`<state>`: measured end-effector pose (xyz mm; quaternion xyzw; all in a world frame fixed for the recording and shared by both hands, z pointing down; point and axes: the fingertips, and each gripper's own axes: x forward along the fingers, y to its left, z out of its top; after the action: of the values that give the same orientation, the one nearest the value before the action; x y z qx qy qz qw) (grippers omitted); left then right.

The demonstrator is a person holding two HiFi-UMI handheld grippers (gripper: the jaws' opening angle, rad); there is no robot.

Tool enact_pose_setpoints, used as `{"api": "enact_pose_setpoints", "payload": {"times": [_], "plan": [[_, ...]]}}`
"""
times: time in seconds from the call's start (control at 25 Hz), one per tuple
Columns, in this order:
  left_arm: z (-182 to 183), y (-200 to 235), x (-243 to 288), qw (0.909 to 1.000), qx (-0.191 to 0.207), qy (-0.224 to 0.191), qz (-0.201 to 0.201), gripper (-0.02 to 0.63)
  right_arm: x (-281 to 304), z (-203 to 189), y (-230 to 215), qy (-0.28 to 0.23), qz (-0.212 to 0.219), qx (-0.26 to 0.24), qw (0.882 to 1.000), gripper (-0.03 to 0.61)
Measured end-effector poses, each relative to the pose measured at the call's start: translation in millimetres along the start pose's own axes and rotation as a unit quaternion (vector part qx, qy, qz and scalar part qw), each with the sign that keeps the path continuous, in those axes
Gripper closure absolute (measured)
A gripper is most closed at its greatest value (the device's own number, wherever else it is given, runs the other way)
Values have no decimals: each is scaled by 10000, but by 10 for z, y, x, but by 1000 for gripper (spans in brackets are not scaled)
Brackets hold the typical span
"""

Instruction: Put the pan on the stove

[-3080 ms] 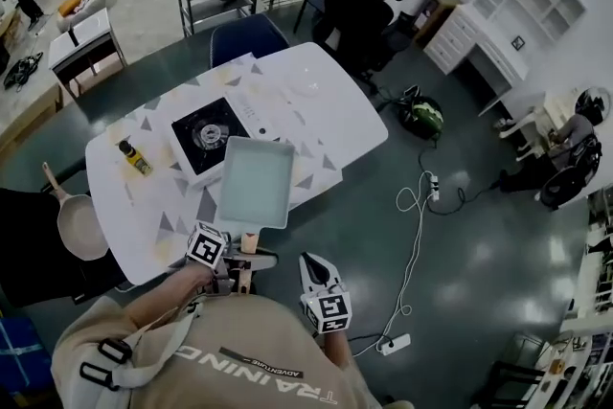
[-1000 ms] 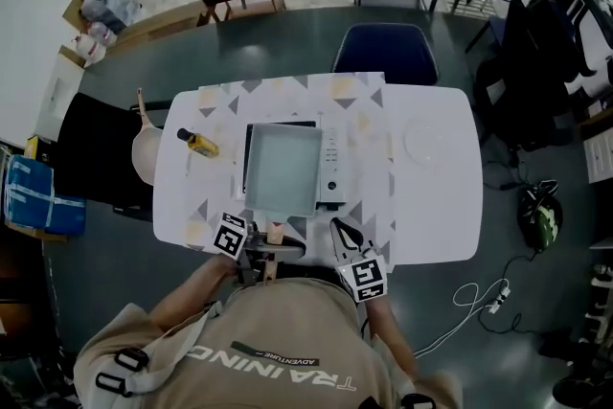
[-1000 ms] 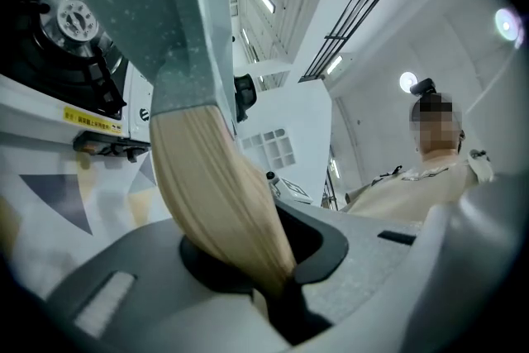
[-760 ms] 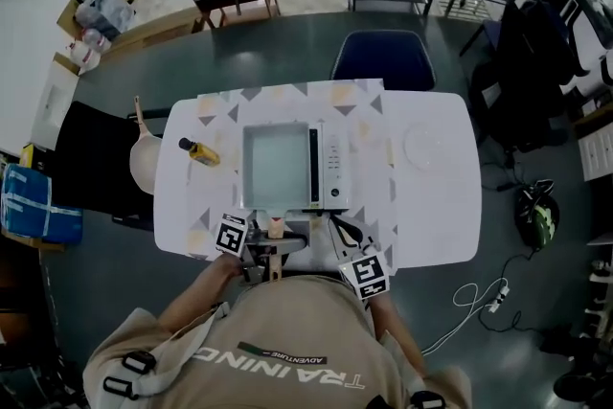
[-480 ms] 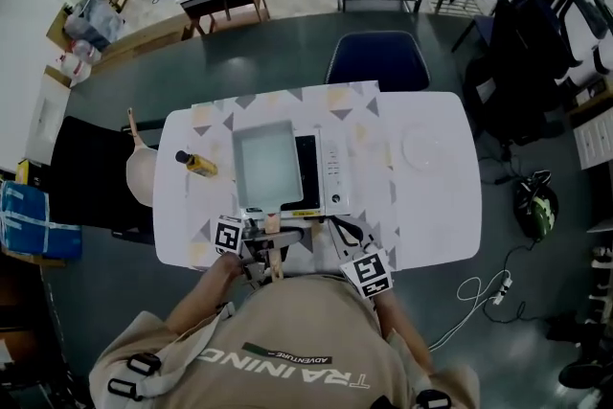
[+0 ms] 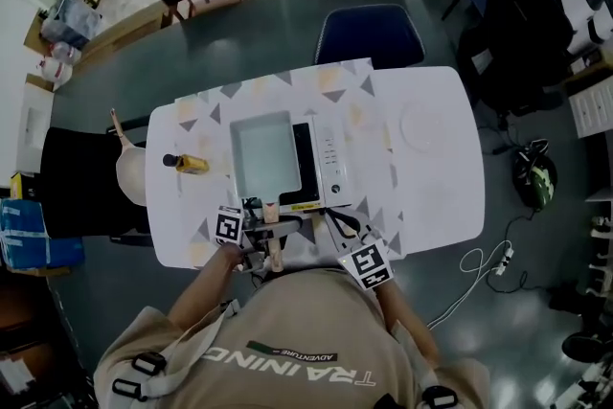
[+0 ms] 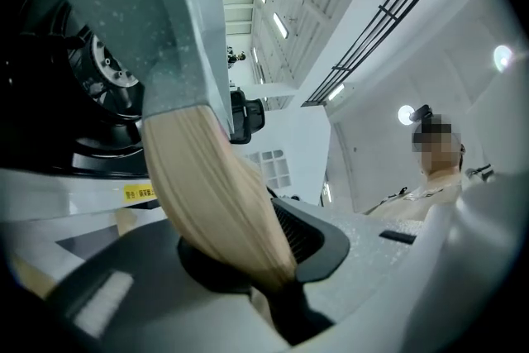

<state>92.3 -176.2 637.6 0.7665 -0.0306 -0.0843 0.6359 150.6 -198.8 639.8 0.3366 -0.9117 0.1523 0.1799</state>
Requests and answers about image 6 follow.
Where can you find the white desk with drawers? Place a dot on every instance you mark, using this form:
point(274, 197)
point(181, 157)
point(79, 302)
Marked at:
point(594, 110)

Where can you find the person's beige shirt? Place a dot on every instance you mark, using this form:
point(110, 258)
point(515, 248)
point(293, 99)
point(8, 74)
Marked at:
point(297, 325)

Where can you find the blue chair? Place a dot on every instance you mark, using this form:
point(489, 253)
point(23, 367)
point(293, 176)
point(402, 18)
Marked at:
point(369, 33)

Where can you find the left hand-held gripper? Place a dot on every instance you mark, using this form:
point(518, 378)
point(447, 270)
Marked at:
point(227, 227)

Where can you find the yellow oil bottle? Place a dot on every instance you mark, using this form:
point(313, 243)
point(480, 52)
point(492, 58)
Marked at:
point(191, 164)

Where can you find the black shoe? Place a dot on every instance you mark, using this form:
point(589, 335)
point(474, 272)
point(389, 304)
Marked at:
point(586, 347)

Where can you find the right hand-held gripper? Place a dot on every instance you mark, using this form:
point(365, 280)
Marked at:
point(366, 263)

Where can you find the person's right forearm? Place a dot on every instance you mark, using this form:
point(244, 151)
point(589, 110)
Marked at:
point(402, 321)

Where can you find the white microwave oven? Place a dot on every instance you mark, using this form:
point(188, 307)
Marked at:
point(335, 158)

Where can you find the clear plastic bag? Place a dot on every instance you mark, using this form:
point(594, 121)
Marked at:
point(72, 21)

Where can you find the white plastic bag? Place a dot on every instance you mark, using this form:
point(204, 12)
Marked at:
point(57, 64)

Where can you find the black office chair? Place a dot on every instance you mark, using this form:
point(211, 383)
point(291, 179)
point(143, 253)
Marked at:
point(517, 38)

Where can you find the blue cardboard box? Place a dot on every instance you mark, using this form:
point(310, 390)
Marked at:
point(29, 234)

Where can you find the person's left forearm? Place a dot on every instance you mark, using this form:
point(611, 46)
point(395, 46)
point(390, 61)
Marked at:
point(206, 287)

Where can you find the triangle patterned table mat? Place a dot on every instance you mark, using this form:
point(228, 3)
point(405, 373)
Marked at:
point(306, 86)

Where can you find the beige frying pan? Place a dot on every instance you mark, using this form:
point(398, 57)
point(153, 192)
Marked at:
point(131, 172)

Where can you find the white power strip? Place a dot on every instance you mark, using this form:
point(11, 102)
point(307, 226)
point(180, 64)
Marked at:
point(505, 258)

